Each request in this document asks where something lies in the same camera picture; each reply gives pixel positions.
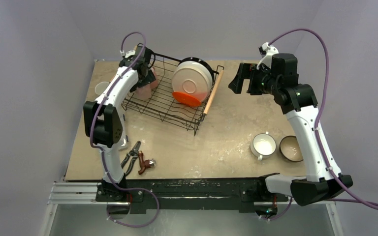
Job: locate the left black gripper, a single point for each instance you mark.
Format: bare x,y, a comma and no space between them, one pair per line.
148,78

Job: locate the dark ceramic bowl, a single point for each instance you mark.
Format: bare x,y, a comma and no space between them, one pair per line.
290,149

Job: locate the red rimmed plate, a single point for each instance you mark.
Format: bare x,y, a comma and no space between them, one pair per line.
201,62

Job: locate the orange plate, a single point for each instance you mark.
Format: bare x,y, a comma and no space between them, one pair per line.
186,99

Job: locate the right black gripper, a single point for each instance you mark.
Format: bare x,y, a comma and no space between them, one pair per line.
250,78

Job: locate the light pink mug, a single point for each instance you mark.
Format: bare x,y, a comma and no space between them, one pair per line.
143,93

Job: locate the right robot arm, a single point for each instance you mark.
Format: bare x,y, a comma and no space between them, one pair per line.
324,180

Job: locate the black base frame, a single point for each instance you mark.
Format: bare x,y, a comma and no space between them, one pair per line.
244,195

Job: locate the pink rimmed large plate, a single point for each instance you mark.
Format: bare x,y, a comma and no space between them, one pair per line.
192,83

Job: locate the white enamel mug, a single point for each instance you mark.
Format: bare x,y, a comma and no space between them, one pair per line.
263,145

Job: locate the black wire dish rack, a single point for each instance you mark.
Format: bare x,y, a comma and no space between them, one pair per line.
161,104

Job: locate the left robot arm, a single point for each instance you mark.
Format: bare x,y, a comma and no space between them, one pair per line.
104,119

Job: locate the black pliers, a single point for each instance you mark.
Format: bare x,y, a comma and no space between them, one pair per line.
131,157

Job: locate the brown handled tool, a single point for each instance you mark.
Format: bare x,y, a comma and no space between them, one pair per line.
145,164

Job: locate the clear plastic screw box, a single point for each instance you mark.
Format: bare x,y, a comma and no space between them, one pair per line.
123,143

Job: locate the green mug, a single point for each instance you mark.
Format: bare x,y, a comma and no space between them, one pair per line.
101,87

